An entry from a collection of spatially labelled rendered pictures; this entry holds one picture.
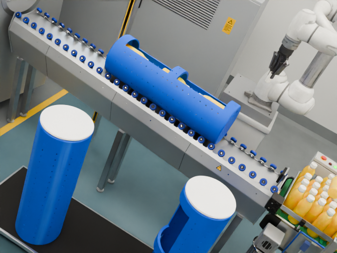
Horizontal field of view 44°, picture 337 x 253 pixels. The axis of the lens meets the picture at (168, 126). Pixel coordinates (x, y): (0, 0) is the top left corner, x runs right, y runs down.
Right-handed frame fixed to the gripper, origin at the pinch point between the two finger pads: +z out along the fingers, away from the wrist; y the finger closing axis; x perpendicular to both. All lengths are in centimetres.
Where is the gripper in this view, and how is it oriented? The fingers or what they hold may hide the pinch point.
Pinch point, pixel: (270, 77)
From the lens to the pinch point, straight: 245.2
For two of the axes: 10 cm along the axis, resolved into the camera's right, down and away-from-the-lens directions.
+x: 8.7, 0.4, 4.9
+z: -3.5, 7.4, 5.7
